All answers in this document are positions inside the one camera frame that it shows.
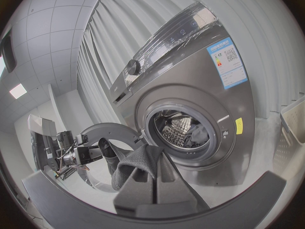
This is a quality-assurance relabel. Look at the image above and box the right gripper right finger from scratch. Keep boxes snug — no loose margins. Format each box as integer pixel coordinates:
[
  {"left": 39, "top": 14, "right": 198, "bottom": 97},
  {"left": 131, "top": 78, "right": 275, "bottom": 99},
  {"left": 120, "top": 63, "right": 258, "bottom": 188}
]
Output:
[{"left": 156, "top": 148, "right": 210, "bottom": 209}]

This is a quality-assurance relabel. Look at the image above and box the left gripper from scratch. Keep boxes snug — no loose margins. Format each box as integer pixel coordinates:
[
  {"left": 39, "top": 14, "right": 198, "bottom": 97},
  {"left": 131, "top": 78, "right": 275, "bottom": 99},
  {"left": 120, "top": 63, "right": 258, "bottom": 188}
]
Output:
[{"left": 73, "top": 146, "right": 103, "bottom": 166}]

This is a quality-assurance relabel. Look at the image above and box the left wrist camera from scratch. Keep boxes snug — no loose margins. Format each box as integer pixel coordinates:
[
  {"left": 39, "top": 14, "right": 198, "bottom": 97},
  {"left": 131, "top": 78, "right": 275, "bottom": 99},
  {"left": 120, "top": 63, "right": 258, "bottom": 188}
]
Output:
[{"left": 75, "top": 134, "right": 89, "bottom": 146}]

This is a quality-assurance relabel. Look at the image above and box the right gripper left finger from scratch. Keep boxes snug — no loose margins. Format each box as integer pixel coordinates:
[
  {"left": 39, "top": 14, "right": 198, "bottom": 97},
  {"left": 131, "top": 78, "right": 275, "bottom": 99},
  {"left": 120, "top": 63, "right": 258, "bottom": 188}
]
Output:
[{"left": 113, "top": 168, "right": 158, "bottom": 214}]

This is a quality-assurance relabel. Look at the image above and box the dark grey garment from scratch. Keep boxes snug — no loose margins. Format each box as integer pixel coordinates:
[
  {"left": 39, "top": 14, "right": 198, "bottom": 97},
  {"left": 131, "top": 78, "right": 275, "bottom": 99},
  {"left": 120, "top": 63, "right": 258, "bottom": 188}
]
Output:
[{"left": 98, "top": 137, "right": 165, "bottom": 193}]

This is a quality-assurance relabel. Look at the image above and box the cream laundry basket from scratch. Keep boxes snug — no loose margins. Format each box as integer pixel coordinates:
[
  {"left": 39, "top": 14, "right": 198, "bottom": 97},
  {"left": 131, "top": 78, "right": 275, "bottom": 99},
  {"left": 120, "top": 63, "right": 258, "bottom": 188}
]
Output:
[{"left": 272, "top": 99, "right": 305, "bottom": 184}]

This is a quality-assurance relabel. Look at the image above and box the grey washing machine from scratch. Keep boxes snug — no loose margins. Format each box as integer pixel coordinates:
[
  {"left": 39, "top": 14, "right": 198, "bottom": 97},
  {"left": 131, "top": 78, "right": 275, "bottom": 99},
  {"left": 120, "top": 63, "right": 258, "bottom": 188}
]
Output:
[{"left": 108, "top": 1, "right": 257, "bottom": 186}]

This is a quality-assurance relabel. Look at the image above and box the heap of dark clothes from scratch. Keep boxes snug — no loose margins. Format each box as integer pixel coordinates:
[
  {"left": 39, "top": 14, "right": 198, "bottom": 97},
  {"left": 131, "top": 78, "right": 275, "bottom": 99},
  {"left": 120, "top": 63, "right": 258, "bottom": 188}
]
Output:
[{"left": 183, "top": 125, "right": 210, "bottom": 149}]

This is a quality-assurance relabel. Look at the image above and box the ceiling light panel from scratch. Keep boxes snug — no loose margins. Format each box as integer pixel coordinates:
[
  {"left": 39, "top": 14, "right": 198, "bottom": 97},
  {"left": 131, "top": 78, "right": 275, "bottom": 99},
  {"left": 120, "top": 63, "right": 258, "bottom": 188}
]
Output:
[{"left": 9, "top": 83, "right": 27, "bottom": 99}]

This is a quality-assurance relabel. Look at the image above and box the washing machine door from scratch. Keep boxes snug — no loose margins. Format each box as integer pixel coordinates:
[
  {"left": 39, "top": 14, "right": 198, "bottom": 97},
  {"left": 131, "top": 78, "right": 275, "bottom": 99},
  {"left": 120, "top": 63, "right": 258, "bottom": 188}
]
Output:
[{"left": 77, "top": 123, "right": 146, "bottom": 191}]

